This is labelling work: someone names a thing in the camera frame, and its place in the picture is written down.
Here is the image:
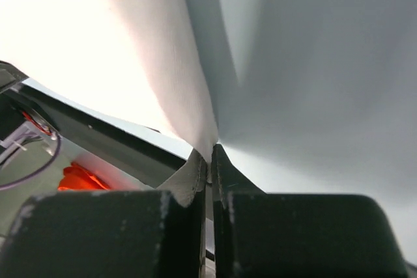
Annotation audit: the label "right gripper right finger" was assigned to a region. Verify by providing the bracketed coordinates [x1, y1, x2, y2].
[211, 145, 409, 277]

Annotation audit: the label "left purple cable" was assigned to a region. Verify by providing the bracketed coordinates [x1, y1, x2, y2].
[0, 130, 63, 189]

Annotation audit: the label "white t shirt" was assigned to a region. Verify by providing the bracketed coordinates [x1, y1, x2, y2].
[1, 0, 218, 161]

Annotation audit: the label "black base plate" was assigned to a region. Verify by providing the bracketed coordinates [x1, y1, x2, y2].
[19, 86, 185, 187]

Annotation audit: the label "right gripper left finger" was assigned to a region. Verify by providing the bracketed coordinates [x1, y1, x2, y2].
[1, 151, 207, 277]

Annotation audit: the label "red t shirt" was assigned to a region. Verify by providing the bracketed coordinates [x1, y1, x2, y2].
[57, 162, 111, 191]

